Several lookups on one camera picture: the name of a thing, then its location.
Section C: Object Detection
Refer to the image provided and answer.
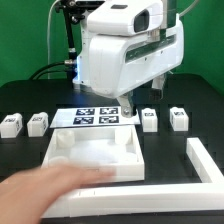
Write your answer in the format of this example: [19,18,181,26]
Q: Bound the white L-shaped obstacle fence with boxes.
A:
[43,138,224,218]

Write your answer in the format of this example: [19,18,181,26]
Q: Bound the blurred human hand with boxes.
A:
[0,164,114,224]

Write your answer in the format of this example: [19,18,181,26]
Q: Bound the grey thin cable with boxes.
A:
[47,0,61,80]

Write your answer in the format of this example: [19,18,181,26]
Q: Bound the black cable bundle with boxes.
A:
[28,61,75,81]

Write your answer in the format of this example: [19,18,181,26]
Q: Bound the white square tabletop part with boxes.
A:
[42,125,145,182]

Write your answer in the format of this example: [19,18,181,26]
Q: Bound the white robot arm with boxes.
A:
[74,0,184,117]

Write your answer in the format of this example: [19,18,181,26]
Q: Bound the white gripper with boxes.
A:
[89,20,184,118]

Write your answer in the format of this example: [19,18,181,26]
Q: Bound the white sheet with markers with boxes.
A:
[50,106,140,128]

